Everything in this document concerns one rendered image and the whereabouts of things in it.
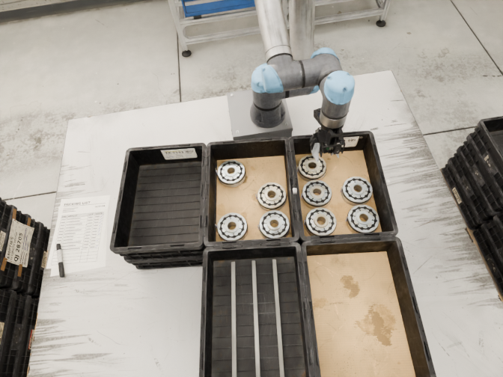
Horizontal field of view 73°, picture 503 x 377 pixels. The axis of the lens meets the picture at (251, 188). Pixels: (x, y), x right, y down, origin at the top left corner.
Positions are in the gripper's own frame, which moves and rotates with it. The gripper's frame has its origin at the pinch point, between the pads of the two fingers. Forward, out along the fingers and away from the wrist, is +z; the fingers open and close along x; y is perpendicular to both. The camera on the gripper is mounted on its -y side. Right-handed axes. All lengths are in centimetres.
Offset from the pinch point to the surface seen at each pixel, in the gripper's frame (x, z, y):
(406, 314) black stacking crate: 11, 6, 55
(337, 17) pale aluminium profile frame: 66, 80, -176
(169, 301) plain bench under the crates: -62, 23, 36
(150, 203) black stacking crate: -64, 11, 3
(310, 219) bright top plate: -8.7, 7.6, 20.7
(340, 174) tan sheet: 6.9, 10.5, 4.2
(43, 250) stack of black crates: -145, 73, -13
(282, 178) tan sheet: -14.5, 10.5, 1.6
